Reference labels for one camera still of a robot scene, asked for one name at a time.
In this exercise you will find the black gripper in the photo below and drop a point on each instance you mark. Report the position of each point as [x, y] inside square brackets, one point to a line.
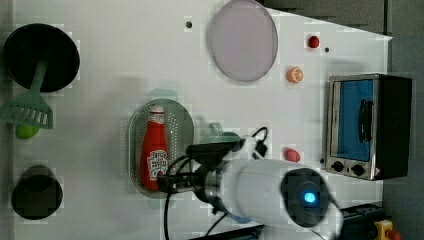
[191, 170]

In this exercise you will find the red felt ketchup bottle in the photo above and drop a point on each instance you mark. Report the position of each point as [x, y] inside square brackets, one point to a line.
[154, 155]

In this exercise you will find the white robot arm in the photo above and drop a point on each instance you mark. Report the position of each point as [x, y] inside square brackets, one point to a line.
[291, 201]

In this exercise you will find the green oval strainer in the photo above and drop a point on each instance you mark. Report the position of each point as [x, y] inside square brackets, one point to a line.
[179, 131]

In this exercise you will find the green metal cup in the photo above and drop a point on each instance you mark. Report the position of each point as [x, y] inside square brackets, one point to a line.
[218, 135]

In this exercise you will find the blue bowl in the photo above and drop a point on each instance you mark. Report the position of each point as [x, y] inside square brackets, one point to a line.
[240, 220]

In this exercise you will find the pink toy strawberry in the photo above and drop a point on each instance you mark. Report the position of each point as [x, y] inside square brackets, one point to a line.
[291, 155]

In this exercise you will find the purple oval plate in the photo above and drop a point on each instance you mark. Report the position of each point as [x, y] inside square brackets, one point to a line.
[244, 40]

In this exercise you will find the toy orange half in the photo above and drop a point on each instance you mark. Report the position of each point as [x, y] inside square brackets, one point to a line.
[294, 75]

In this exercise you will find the red toy strawberry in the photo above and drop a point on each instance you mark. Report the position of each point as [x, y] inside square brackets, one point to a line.
[313, 42]

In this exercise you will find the black toaster oven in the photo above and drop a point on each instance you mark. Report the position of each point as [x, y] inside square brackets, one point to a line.
[369, 126]

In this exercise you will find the black cylindrical cup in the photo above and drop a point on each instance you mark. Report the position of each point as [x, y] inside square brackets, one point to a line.
[38, 194]

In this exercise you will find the green slotted spatula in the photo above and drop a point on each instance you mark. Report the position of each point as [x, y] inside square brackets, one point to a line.
[30, 108]

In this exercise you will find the green toy lime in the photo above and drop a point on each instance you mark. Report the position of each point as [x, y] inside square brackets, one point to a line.
[25, 132]

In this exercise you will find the yellow red emergency button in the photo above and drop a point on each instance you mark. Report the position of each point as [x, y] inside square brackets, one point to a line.
[385, 231]

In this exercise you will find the black round pan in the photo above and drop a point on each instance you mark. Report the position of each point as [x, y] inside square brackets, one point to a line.
[28, 45]

